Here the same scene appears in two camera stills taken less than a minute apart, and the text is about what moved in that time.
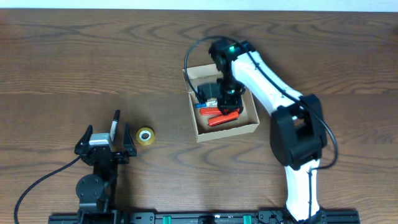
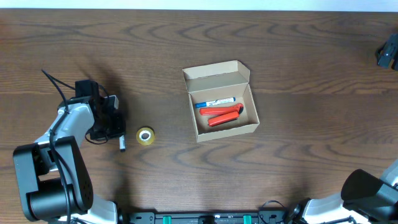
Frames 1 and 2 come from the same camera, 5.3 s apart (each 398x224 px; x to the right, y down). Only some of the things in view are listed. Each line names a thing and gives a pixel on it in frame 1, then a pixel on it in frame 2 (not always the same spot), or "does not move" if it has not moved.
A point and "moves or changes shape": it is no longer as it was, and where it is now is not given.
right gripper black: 229,106 to 387,57
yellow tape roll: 145,135 does not move
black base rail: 266,216 does not move
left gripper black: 104,154 to 115,125
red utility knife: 210,111 does not move
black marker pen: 116,117 moves or changes shape
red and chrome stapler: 214,121 does not move
